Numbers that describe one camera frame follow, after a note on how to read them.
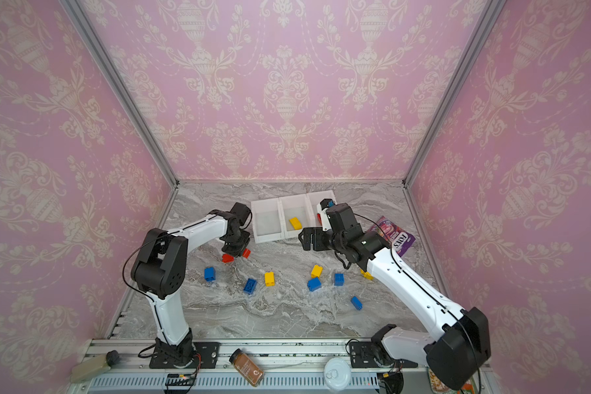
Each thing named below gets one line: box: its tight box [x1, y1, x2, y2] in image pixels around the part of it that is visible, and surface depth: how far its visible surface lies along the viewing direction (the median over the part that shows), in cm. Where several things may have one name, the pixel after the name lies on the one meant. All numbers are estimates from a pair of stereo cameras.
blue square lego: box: [333, 272, 346, 287], surface depth 89 cm
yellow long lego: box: [288, 216, 303, 231], surface depth 106 cm
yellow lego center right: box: [310, 264, 324, 279], surface depth 91 cm
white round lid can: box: [323, 357, 352, 391], surface depth 68 cm
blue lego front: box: [350, 295, 364, 312], surface depth 85 cm
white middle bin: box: [278, 193, 317, 240], surface depth 108 cm
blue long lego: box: [243, 278, 257, 295], surface depth 89 cm
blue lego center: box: [306, 277, 322, 292], surface depth 89 cm
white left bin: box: [250, 197, 285, 244], surface depth 105 cm
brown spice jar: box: [228, 348, 265, 387], surface depth 70 cm
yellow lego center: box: [264, 270, 275, 287], surface depth 89 cm
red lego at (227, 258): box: [221, 253, 236, 264], surface depth 96 cm
